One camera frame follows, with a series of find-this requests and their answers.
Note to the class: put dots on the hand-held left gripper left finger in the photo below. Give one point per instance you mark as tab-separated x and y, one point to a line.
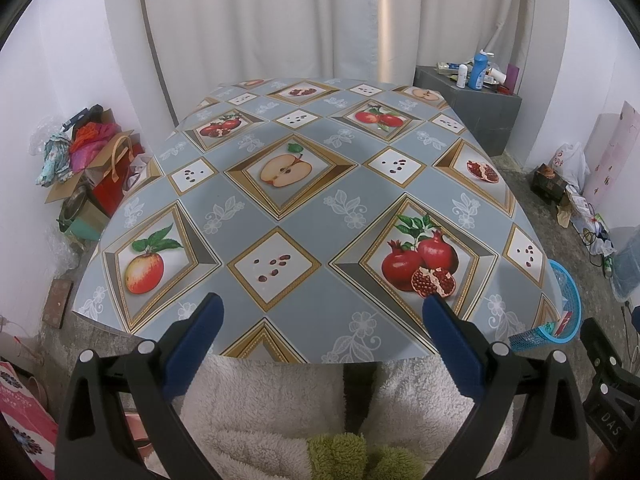
195	345

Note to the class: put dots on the black box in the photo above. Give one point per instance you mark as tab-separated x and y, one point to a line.
547	185

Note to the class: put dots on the red brick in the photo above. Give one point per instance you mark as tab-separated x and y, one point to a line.
57	305

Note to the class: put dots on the clear plastic bag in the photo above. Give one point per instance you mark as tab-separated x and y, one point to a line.
42	135

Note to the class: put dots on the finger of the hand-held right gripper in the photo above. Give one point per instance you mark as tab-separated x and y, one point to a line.
600	355

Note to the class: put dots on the blue mesh waste basket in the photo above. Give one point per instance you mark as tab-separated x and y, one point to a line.
567	285

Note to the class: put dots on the teal box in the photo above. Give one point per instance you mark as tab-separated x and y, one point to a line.
90	225

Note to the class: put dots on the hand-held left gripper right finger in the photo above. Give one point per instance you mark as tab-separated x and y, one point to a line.
452	350

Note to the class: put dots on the white curtain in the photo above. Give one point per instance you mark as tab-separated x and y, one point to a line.
250	25

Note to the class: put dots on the blue plastic bottle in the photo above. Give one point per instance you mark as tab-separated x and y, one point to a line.
479	75

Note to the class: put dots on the purple card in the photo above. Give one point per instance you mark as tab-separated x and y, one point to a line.
512	77

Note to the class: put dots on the white fleece garment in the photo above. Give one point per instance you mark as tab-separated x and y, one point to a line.
260	410

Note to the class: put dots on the green fuzzy garment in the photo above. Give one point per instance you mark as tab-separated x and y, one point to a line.
345	455

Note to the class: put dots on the white bottle lying flat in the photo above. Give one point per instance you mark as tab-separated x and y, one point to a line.
495	75

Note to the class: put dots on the red and white package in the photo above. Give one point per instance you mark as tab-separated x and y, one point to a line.
564	322

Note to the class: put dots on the pale pink board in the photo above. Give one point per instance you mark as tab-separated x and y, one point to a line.
617	160

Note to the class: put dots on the pink floral bag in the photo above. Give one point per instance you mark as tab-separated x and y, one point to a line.
25	425

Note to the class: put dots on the thin dark pole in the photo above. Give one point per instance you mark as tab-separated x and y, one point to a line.
157	65

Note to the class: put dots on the small white bottle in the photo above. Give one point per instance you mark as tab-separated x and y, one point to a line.
463	77

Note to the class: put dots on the fruit printed tablecloth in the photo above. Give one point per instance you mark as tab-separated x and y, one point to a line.
310	280

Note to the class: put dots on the cardboard box with clothes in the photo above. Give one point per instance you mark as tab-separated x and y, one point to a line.
90	137

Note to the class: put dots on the large clear water jug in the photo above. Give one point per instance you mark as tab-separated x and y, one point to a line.
630	270

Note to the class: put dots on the white plastic bag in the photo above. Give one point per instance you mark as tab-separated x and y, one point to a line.
570	165

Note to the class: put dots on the dark grey cabinet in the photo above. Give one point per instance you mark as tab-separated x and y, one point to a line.
480	115

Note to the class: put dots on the brown cardboard box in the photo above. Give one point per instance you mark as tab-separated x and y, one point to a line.
62	190

